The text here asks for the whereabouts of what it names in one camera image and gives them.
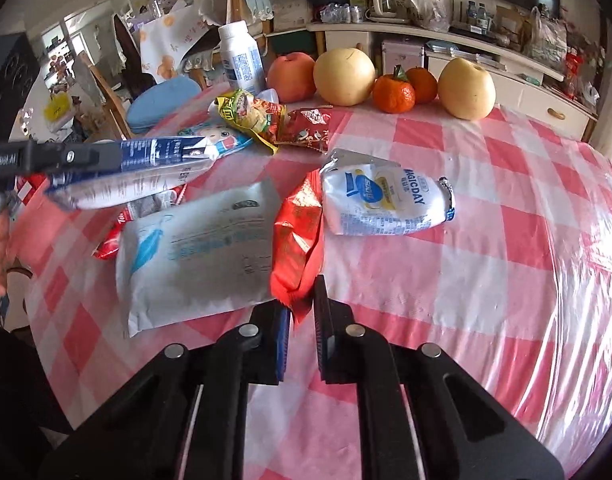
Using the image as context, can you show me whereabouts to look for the dark blue milk carton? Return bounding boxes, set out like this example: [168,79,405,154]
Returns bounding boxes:
[46,136,225,210]

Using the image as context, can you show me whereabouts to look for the red foil wrapper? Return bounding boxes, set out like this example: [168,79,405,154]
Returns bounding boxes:
[270,170,324,325]

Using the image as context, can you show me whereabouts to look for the yellow green snack bag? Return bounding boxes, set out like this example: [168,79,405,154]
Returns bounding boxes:
[215,89,287,154]

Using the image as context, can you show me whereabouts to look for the white magicday milk pouch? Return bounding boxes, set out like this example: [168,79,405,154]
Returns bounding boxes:
[320,148,455,236]

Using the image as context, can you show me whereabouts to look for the red patterned snack packet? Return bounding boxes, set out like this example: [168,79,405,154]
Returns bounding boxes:
[277,108,332,153]

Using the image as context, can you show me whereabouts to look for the light blue wipes packet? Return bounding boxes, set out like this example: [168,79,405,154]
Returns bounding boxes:
[178,119,253,160]

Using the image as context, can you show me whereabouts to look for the blue cushioned stool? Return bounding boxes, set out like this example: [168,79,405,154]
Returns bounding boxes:
[126,76,202,134]

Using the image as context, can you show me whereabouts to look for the red white checkered tablecloth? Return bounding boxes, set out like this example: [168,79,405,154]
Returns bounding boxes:
[11,104,612,474]

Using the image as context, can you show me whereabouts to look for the white plastic milk bottle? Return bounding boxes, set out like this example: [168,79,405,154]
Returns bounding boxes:
[218,21,266,96]

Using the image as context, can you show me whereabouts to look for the wooden chair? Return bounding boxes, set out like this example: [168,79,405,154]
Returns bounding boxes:
[225,0,278,57]

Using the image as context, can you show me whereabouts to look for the red apple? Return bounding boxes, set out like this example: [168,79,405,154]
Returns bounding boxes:
[267,52,315,104]

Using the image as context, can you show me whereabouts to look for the yellow pear left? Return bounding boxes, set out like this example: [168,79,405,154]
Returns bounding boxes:
[313,48,376,106]

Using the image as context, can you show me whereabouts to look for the yellow pear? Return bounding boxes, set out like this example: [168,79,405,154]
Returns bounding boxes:
[438,58,496,122]
[313,48,376,106]

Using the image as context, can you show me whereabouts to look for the yellow pear right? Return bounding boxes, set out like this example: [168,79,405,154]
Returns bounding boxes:
[438,58,496,122]

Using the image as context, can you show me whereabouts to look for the orange tangerine behind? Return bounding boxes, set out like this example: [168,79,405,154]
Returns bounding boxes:
[406,67,438,104]

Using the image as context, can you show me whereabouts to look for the orange tangerine with leaf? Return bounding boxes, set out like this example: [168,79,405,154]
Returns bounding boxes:
[372,65,415,114]

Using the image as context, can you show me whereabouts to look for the cream tv cabinet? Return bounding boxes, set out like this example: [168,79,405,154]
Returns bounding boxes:
[307,22,598,142]

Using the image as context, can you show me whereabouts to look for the pink storage box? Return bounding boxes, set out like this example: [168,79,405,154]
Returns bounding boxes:
[382,40,425,74]

